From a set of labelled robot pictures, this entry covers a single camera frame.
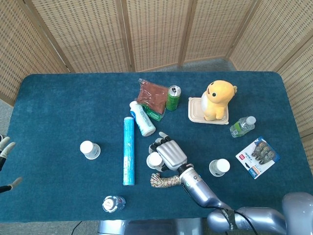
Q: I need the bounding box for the white printed paper cup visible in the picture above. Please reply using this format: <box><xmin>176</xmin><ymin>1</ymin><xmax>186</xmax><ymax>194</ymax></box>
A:
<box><xmin>79</xmin><ymin>141</ymin><xmax>101</xmax><ymax>160</ymax></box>
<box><xmin>146</xmin><ymin>152</ymin><xmax>164</xmax><ymax>169</ymax></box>
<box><xmin>209</xmin><ymin>158</ymin><xmax>231</xmax><ymax>177</ymax></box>

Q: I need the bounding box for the beige lidded lunch box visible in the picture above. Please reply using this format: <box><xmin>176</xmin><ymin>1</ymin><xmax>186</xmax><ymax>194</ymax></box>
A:
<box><xmin>188</xmin><ymin>96</ymin><xmax>230</xmax><ymax>125</ymax></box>

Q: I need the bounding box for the blue table cloth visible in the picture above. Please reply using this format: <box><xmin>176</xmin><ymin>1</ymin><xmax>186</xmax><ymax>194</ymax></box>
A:
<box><xmin>0</xmin><ymin>71</ymin><xmax>313</xmax><ymax>223</ymax></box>

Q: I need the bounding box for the green drink can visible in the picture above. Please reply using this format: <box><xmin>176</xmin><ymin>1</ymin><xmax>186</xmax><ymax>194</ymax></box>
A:
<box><xmin>165</xmin><ymin>85</ymin><xmax>182</xmax><ymax>111</ymax></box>

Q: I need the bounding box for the black floor cable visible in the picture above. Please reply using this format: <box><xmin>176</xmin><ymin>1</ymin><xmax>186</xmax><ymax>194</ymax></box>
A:
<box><xmin>72</xmin><ymin>220</ymin><xmax>84</xmax><ymax>235</ymax></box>

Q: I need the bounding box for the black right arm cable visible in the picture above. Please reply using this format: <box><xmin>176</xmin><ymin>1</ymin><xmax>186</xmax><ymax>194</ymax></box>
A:
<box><xmin>233</xmin><ymin>210</ymin><xmax>259</xmax><ymax>235</ymax></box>

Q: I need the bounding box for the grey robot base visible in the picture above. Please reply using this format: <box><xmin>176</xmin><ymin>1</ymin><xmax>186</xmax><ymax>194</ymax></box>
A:
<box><xmin>97</xmin><ymin>218</ymin><xmax>208</xmax><ymax>235</ymax></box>

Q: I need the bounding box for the green-label water bottle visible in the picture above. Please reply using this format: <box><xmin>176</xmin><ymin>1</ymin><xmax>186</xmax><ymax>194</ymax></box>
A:
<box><xmin>229</xmin><ymin>116</ymin><xmax>257</xmax><ymax>138</ymax></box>

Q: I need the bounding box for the carded binder clips pack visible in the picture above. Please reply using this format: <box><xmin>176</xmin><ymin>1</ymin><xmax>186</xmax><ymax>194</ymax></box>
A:
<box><xmin>235</xmin><ymin>136</ymin><xmax>281</xmax><ymax>180</ymax></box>

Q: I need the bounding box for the yellow plush toy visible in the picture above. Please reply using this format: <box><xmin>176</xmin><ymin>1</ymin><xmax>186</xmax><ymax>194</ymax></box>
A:
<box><xmin>201</xmin><ymin>80</ymin><xmax>238</xmax><ymax>121</ymax></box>

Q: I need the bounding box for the light blue wrap roll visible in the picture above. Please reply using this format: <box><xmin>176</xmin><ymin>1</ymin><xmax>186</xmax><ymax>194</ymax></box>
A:
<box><xmin>122</xmin><ymin>117</ymin><xmax>136</xmax><ymax>186</ymax></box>

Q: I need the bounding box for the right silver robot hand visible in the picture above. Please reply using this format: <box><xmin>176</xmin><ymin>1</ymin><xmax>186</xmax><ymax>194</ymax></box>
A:
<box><xmin>146</xmin><ymin>131</ymin><xmax>188</xmax><ymax>172</ymax></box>

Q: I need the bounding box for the green snack package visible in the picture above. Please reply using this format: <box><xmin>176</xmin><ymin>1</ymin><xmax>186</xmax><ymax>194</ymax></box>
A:
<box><xmin>141</xmin><ymin>104</ymin><xmax>165</xmax><ymax>122</ymax></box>

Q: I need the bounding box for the brown snack clear package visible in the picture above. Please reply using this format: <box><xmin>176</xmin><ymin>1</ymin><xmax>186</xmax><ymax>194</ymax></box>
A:
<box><xmin>135</xmin><ymin>78</ymin><xmax>169</xmax><ymax>116</ymax></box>

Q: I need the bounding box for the multicolour rope bundle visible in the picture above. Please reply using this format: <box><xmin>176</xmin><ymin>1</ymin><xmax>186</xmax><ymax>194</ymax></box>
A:
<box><xmin>150</xmin><ymin>172</ymin><xmax>182</xmax><ymax>188</ymax></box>

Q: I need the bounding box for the white blue-print plastic bottle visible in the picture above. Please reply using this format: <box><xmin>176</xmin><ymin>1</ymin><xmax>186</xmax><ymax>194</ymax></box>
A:
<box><xmin>129</xmin><ymin>100</ymin><xmax>157</xmax><ymax>137</ymax></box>

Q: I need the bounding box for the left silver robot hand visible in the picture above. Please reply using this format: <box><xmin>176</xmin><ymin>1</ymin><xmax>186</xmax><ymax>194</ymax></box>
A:
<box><xmin>0</xmin><ymin>136</ymin><xmax>23</xmax><ymax>194</ymax></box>

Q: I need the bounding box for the woven bamboo folding screen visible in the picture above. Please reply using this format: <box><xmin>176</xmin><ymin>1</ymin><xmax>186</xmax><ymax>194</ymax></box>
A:
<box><xmin>0</xmin><ymin>0</ymin><xmax>313</xmax><ymax>174</ymax></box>

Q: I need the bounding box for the clear white-cap water bottle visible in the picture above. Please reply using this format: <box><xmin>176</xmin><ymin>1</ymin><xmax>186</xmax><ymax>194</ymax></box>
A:
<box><xmin>102</xmin><ymin>195</ymin><xmax>126</xmax><ymax>213</ymax></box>

